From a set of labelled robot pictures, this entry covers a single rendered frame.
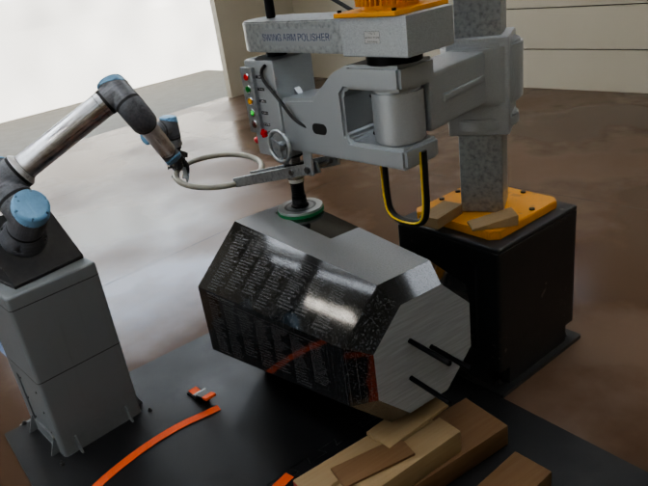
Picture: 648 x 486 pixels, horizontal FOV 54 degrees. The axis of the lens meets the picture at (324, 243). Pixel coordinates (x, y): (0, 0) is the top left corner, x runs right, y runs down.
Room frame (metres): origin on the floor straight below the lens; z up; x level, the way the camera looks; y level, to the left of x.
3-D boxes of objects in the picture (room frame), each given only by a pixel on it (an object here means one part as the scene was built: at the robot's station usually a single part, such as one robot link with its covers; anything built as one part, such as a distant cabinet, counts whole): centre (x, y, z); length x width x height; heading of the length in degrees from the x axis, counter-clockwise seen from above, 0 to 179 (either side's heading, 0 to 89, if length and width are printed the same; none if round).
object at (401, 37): (2.53, -0.14, 1.66); 0.96 x 0.25 x 0.17; 40
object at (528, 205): (2.77, -0.78, 0.76); 0.49 x 0.49 x 0.05; 36
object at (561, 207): (2.77, -0.78, 0.37); 0.66 x 0.66 x 0.74; 36
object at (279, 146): (2.63, 0.10, 1.24); 0.15 x 0.10 x 0.15; 40
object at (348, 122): (2.49, -0.16, 1.35); 0.74 x 0.23 x 0.49; 40
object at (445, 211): (2.66, -0.55, 0.81); 0.20 x 0.10 x 0.05; 134
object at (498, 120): (2.77, -0.78, 1.36); 0.35 x 0.35 x 0.41
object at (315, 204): (2.80, 0.09, 0.89); 0.21 x 0.21 x 0.01
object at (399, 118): (2.30, -0.34, 1.39); 0.19 x 0.19 x 0.20
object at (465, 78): (2.62, -0.65, 1.41); 0.74 x 0.34 x 0.25; 137
